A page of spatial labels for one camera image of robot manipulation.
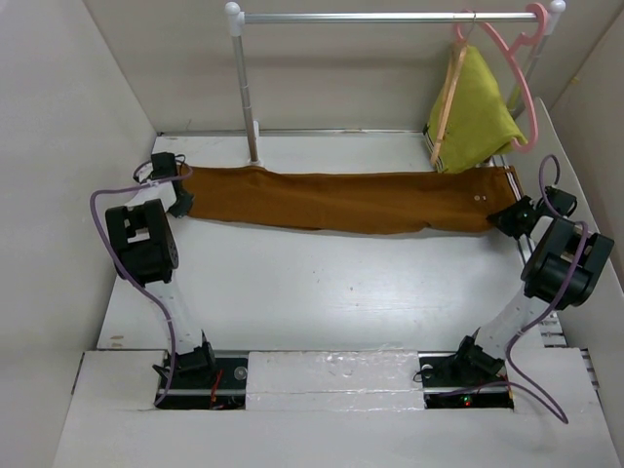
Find silver clothes rack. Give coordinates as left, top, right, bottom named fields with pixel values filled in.
left=224, top=1, right=566, bottom=165

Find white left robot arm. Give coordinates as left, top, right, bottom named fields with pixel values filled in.
left=104, top=152, right=218, bottom=387

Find wooden hanger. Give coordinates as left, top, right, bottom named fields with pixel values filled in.
left=430, top=12, right=476, bottom=168

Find yellow-green trousers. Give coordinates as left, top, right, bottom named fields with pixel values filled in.
left=434, top=46, right=527, bottom=174

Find aluminium side rail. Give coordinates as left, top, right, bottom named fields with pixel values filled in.
left=487, top=155, right=537, bottom=266

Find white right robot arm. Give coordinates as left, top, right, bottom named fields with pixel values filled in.
left=449, top=186, right=614, bottom=384

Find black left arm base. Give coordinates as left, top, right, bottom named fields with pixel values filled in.
left=155, top=353, right=249, bottom=410

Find brown trousers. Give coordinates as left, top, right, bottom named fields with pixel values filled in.
left=183, top=167, right=522, bottom=235

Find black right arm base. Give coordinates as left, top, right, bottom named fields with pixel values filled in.
left=412, top=352, right=514, bottom=410

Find pink plastic hanger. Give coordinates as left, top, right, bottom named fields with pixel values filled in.
left=455, top=3, right=548, bottom=153

